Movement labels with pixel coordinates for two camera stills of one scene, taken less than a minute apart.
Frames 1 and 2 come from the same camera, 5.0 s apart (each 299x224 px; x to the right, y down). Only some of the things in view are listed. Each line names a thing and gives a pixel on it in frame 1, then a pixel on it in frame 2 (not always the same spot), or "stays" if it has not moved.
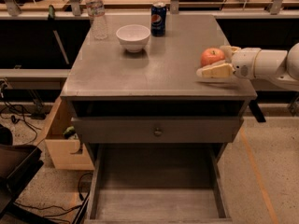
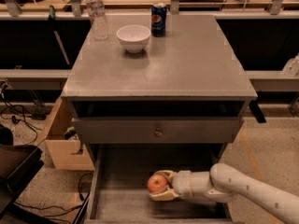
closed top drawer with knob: x=156 y=130 stays
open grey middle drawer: x=158 y=184 stays
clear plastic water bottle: x=95 y=9 stays
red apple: x=210 y=56 → x=156 y=182
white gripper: x=245 y=62 → x=181 y=183
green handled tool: x=51 y=12 stays
